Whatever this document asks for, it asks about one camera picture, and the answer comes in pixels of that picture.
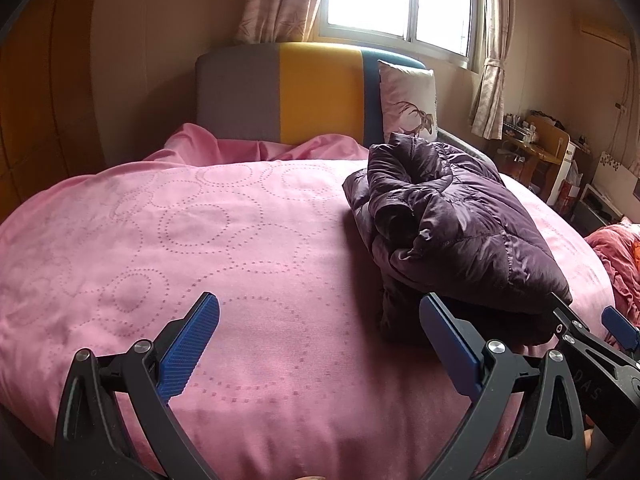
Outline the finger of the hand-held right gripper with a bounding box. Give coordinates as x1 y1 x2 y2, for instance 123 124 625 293
550 292 608 356
601 305 640 353

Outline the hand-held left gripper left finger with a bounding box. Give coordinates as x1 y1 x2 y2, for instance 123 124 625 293
54 291 221 480

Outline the grey yellow blue headboard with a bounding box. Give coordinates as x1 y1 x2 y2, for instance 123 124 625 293
195 42 428 147

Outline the wooden desk with clutter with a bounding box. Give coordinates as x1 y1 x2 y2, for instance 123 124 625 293
500 114 571 196

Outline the pink star print curtain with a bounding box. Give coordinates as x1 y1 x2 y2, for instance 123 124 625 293
470 0 511 141
235 0 331 45

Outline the purple quilted down jacket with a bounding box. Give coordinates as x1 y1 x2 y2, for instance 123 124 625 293
342 132 573 346

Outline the deer print pillow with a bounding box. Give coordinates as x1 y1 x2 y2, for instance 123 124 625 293
377 60 440 143

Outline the red paper bag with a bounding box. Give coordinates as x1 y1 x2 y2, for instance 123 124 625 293
556 180 583 213

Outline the red crumpled cloth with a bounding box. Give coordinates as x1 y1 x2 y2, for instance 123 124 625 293
585 220 640 326

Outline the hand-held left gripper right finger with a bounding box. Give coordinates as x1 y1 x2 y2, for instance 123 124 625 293
419 294 587 480

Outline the grey bed rail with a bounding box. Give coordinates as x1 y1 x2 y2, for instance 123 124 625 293
437 127 488 161

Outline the wooden wardrobe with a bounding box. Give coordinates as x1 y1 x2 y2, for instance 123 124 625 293
0 0 108 226

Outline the white low shelf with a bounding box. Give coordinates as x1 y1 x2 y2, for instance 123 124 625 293
570 184 626 233

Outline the pink bed cover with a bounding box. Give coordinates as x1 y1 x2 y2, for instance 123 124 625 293
0 122 618 480

